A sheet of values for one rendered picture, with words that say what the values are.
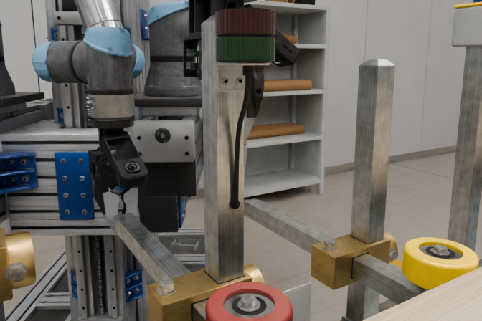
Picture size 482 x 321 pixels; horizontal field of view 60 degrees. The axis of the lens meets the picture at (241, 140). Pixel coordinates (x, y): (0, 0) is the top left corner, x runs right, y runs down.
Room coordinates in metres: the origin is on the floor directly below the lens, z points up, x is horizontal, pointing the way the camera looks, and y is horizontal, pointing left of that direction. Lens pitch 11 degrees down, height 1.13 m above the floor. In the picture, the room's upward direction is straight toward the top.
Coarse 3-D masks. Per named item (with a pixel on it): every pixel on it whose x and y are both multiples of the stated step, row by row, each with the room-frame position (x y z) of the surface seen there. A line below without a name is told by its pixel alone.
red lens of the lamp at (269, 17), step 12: (216, 12) 0.42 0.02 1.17; (228, 12) 0.41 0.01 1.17; (240, 12) 0.40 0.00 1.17; (252, 12) 0.40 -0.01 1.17; (264, 12) 0.41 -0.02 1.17; (216, 24) 0.42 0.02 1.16; (228, 24) 0.41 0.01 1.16; (240, 24) 0.40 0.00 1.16; (252, 24) 0.40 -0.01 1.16; (264, 24) 0.41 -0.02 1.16
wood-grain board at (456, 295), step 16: (480, 272) 0.42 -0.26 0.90; (448, 288) 0.39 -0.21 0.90; (464, 288) 0.39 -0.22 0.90; (480, 288) 0.39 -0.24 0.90; (400, 304) 0.36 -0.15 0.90; (416, 304) 0.36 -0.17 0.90; (432, 304) 0.36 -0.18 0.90; (448, 304) 0.36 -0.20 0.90; (464, 304) 0.36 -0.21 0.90; (480, 304) 0.36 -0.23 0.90; (368, 320) 0.33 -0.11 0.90; (384, 320) 0.33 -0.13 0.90; (400, 320) 0.33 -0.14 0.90; (416, 320) 0.33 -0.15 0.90; (432, 320) 0.33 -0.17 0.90; (448, 320) 0.33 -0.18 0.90; (464, 320) 0.33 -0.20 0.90; (480, 320) 0.33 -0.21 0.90
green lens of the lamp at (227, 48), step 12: (216, 48) 0.42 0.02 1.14; (228, 48) 0.41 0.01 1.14; (240, 48) 0.40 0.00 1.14; (252, 48) 0.40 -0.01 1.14; (264, 48) 0.41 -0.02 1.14; (216, 60) 0.43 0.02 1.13; (228, 60) 0.41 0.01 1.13; (240, 60) 0.40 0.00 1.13; (252, 60) 0.40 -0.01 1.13; (264, 60) 0.41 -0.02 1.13
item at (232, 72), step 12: (228, 36) 0.41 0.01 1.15; (240, 36) 0.40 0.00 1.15; (252, 36) 0.41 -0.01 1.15; (264, 36) 0.41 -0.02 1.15; (228, 72) 0.45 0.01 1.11; (240, 72) 0.46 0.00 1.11; (252, 72) 0.42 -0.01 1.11; (228, 84) 0.45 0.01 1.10; (240, 84) 0.46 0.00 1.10; (240, 120) 0.44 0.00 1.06; (240, 132) 0.45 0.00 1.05
